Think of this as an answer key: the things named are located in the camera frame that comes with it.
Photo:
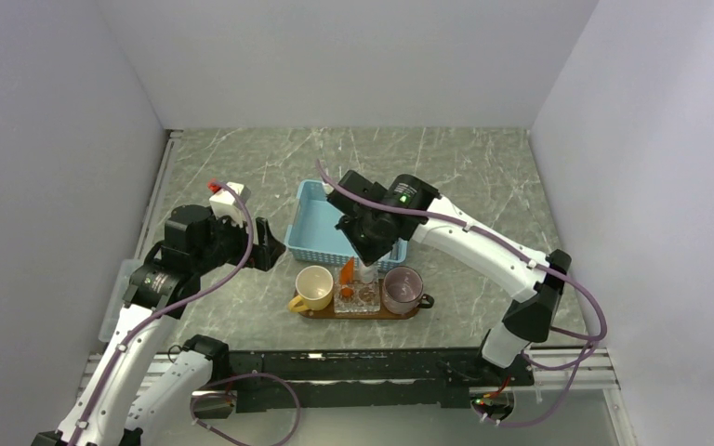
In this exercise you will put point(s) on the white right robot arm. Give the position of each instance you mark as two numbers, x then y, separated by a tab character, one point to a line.
532	279

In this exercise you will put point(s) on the light blue plastic basket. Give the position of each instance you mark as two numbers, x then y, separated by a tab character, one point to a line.
312	236

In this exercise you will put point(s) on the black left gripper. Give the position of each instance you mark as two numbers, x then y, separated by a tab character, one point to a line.
268	248

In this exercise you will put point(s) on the orange toothpaste tube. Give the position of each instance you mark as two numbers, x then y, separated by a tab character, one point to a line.
346	280

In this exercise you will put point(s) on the clear glass holder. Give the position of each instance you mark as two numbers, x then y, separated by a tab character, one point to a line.
366	299

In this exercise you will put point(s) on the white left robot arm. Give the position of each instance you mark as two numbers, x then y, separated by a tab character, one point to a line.
112	410

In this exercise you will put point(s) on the white toothpaste tube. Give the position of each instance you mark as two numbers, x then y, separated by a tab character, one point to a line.
367	273

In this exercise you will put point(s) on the oval wooden tray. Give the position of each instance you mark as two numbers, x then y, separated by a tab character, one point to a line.
329	314

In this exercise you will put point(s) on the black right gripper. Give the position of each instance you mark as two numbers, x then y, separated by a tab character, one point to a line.
369	255

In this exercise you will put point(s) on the yellow mug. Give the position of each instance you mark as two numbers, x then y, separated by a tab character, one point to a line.
314	290

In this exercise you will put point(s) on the purple mug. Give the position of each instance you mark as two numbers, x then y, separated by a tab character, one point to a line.
403	291

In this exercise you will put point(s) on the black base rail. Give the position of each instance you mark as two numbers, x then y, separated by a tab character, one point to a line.
279	379

